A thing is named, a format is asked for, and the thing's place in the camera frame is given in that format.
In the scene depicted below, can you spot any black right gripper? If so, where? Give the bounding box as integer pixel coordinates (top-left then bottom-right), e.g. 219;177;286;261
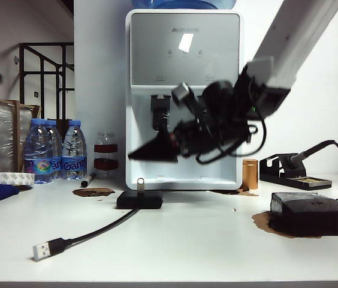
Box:
128;118;248;163

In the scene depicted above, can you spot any black sponge block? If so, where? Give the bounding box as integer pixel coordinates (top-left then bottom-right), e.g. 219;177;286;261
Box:
270;191;338;238

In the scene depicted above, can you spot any black USB hub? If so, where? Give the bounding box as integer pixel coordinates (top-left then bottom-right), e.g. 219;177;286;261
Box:
116;190;164;210

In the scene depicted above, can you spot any dark grey dispenser tap paddle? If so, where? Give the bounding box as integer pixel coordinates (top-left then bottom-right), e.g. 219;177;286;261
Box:
150;94;173;133

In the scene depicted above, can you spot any clear bottle with red bands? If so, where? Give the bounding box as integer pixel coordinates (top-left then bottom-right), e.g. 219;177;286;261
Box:
93;131;119;178

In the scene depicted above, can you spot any black stair railing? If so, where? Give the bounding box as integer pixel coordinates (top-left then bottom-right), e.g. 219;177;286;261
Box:
19;42;76;121

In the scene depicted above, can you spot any black marker pen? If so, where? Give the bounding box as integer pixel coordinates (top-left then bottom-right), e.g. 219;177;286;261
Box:
80;173;96;188

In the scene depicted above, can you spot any clear water bottle blue cap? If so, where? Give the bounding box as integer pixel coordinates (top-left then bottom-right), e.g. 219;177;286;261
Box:
24;118;53;184
62;119;87;180
45;119;64;180

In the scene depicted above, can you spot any white AUX water dispenser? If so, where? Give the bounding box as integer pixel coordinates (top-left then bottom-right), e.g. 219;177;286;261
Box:
125;8;244;191

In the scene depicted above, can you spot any gold metal cylinder can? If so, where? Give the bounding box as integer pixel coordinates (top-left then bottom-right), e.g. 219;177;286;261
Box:
242;159;259;190

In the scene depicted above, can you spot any white tape roll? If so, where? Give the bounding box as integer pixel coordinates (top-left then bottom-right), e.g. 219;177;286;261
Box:
0;172;35;185

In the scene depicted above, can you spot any black soldering iron stand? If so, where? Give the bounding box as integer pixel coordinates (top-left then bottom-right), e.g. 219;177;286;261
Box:
260;153;333;191

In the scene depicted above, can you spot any brown worn table patch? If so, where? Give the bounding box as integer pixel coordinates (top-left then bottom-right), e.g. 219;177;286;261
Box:
252;211;295;239

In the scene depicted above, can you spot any black soldering iron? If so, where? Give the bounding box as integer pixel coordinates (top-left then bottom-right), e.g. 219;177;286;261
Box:
287;140;338;169

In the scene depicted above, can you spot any blue water jug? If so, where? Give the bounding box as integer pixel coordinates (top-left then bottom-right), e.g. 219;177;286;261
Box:
131;0;237;10

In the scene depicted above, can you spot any wooden frame with plastic wrap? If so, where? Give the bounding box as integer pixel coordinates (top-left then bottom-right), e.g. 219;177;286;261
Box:
0;93;41;174

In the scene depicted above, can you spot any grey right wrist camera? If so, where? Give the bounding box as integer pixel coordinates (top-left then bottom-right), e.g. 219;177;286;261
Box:
171;82;206;121

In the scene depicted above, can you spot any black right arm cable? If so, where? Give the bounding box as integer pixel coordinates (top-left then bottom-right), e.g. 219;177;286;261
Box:
195;118;267;165

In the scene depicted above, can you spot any black USB hub cable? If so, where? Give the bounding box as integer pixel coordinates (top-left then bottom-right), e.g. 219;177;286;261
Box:
32;208;141;262

